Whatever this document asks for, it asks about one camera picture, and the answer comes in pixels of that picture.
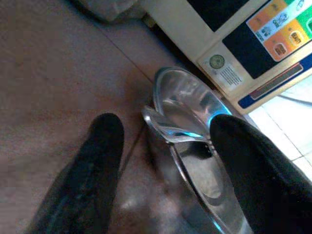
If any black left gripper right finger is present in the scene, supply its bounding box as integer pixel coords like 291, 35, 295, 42
209, 114, 312, 234

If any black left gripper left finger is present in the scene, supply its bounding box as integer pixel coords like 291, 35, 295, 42
26, 113, 125, 234

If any stainless steel bowl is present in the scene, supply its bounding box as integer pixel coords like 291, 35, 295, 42
141, 66, 255, 234

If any beige water ionizer machine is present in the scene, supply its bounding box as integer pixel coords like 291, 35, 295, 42
143, 0, 312, 116

